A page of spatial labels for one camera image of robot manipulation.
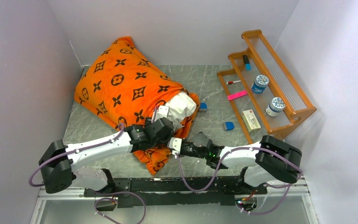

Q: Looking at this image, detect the white pillow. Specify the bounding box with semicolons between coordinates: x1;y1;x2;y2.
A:
164;91;196;131

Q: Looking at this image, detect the orange patterned pillowcase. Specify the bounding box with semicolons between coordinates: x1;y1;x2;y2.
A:
74;36;200;176

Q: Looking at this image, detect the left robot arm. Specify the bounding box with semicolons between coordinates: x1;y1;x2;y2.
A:
38;117;182;196

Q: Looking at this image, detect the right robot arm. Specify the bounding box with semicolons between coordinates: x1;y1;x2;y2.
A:
168;132;303;194

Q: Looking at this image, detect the blue grey eraser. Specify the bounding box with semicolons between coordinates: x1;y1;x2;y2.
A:
222;122;235;131

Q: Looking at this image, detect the small cardboard box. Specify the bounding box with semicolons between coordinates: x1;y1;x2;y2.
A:
241;110;261;132

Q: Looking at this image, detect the pink flat strip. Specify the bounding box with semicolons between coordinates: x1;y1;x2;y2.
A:
227;90;248;101

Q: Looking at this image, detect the red white marker pen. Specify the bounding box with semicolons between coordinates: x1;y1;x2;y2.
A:
226;80;241;85

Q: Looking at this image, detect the wooden tiered shelf rack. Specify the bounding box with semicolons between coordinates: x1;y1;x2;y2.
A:
217;30;317;140

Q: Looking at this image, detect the blue jar near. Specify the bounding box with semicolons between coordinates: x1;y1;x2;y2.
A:
251;75;269;94

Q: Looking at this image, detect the blue jar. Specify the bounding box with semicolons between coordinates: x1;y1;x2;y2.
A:
251;75;269;94
266;97;286;117

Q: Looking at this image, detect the blue jar far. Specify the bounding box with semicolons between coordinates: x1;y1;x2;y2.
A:
266;97;286;117

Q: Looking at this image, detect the blue black highlighter marker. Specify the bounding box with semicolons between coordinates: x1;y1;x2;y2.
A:
242;55;251;70

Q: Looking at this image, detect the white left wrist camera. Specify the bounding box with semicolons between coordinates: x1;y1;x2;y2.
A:
154;105;169;120

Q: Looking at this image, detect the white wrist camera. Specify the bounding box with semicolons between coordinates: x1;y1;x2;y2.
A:
167;137;183;154
154;105;169;120

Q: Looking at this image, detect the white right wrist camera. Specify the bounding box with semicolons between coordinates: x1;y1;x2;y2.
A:
167;137;183;154

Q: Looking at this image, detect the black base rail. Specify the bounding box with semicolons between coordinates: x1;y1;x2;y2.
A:
83;176;268;208

